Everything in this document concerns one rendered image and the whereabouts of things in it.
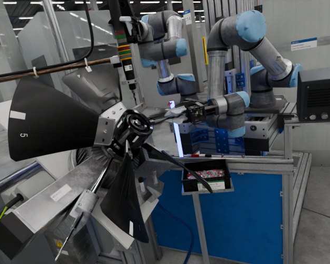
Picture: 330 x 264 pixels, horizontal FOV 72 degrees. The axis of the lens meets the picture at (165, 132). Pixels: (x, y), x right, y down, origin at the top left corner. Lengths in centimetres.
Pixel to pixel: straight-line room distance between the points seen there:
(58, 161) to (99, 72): 37
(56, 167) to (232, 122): 71
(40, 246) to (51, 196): 87
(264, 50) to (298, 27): 143
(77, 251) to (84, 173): 41
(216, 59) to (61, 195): 82
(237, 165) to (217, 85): 43
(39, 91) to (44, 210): 31
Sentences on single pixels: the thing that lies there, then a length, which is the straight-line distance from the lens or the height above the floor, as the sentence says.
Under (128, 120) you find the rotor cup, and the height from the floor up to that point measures 124.
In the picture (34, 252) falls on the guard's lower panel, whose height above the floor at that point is 56.
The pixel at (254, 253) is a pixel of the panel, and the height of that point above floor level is 22.
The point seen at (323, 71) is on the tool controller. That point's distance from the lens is 111.
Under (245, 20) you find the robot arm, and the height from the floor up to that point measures 148.
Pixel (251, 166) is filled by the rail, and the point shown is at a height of 82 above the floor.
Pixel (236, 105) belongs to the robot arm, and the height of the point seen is 117.
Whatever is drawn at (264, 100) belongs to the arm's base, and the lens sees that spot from 139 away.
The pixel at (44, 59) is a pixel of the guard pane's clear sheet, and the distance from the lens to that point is 154.
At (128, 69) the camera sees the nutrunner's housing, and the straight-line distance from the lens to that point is 83.
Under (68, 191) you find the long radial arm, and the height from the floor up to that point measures 111.
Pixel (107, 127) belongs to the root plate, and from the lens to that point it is 76.
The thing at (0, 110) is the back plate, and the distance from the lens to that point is 99.
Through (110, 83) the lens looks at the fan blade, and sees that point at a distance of 91.
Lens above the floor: 142
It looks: 19 degrees down
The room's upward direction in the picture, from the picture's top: 11 degrees counter-clockwise
